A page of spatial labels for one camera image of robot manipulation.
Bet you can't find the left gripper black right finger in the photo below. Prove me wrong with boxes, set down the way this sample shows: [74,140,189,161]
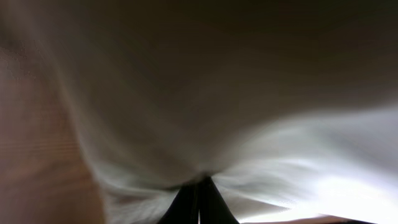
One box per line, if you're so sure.
[198,177,239,224]

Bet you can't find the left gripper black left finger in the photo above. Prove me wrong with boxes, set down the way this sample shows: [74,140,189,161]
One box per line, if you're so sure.
[158,184,199,224]

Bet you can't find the beige cotton shorts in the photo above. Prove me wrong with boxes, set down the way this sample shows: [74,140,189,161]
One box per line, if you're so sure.
[1,1,397,223]

